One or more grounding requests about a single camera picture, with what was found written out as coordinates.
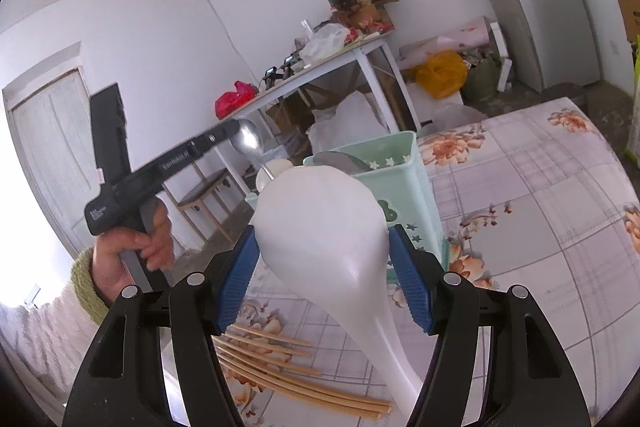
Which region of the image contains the white plastic rice spoon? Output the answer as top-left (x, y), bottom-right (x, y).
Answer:
top-left (255, 158), bottom-right (295, 194)
top-left (249, 166), bottom-right (427, 419)

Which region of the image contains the pile of wooden chopsticks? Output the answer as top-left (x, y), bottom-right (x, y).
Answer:
top-left (214, 323), bottom-right (393, 420)

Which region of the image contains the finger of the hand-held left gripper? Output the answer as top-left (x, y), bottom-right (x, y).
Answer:
top-left (191, 119), bottom-right (242, 156)

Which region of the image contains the white door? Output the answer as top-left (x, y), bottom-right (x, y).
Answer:
top-left (2, 67), bottom-right (108, 258)

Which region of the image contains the white plastic bag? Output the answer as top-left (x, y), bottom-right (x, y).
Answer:
top-left (298, 22), bottom-right (351, 64)

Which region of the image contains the large cardboard box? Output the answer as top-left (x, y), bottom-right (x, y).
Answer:
top-left (611, 0), bottom-right (640, 38)

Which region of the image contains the white flat board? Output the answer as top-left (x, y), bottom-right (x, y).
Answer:
top-left (490, 22), bottom-right (513, 90)

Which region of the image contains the floral tablecloth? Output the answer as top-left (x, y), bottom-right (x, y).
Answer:
top-left (200, 96), bottom-right (640, 427)

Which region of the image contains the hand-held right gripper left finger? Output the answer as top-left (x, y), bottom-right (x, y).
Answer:
top-left (61, 223), bottom-right (261, 427)

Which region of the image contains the grey refrigerator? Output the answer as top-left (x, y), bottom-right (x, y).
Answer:
top-left (462, 0), bottom-right (603, 94)

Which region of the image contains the white and yellow rice bag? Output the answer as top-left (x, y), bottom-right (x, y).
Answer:
top-left (631, 34), bottom-right (640, 100)

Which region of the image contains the teal plastic utensil holder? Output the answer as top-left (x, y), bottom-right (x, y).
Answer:
top-left (302, 130), bottom-right (447, 269)

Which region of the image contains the white side desk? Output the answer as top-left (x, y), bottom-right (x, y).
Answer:
top-left (215, 31), bottom-right (422, 208)

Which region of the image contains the wooden chair with dark seat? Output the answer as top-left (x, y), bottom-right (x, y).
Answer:
top-left (161, 167), bottom-right (237, 244)

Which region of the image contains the heap of snack boxes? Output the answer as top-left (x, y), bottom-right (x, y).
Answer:
top-left (327, 0), bottom-right (401, 38)

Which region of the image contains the person's left forearm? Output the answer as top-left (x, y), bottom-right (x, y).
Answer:
top-left (70, 248), bottom-right (112, 327)

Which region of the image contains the brown cardboard box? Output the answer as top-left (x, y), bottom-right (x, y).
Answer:
top-left (267, 92), bottom-right (312, 134)

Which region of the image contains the yellow plastic bag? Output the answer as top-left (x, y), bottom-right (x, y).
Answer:
top-left (415, 50), bottom-right (469, 100)

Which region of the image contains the white woven sack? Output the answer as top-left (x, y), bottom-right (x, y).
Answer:
top-left (306, 91), bottom-right (401, 154)

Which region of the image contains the pink flat box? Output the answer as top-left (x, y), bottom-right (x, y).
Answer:
top-left (398, 15), bottom-right (497, 70)

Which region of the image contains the large metal spoon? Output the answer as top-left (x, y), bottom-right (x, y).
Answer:
top-left (314, 150), bottom-right (372, 174)

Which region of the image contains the person's left hand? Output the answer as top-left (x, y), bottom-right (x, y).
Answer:
top-left (92, 202), bottom-right (175, 304)

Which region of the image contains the red plastic bag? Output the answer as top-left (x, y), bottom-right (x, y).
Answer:
top-left (214, 80), bottom-right (259, 118)

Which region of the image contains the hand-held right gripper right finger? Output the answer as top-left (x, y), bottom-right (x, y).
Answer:
top-left (387, 224), bottom-right (593, 427)

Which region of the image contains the small metal spoon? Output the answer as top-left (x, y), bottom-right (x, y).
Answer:
top-left (232, 119), bottom-right (277, 182)

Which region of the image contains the olive green bag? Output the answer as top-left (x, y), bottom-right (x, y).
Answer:
top-left (461, 51), bottom-right (504, 104)

